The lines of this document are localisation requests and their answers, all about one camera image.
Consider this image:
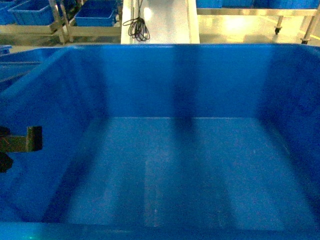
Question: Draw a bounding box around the metal shelf rack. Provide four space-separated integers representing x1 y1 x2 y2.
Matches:
197 8 320 46
0 0 121 45

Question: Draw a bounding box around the coiled black cable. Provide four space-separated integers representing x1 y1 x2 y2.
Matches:
122 0 151 42

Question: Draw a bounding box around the metal right shelf rack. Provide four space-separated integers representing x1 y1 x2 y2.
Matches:
197 8 320 46

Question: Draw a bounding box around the large blue plastic crate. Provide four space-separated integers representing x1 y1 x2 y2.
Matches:
0 44 320 240

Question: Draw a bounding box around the blue crate on left shelf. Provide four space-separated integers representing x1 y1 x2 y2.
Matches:
74 0 118 27

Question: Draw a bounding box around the metal left shelf rack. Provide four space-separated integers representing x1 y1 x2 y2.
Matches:
0 0 121 45

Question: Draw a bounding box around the blue crate far left shelf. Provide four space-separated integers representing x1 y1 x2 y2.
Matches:
0 0 55 26

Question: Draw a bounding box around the white pillar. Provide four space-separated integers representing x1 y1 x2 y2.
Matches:
120 0 200 44

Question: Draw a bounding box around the blue crate beside at left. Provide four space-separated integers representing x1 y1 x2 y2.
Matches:
0 44 61 93

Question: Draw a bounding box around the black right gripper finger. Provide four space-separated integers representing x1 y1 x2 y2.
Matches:
0 126 43 173

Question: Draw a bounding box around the blue crate on right shelf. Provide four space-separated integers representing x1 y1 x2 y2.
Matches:
196 0 320 9

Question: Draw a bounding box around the blue crate on shelf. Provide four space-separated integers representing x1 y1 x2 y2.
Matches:
196 0 320 9
74 0 118 27

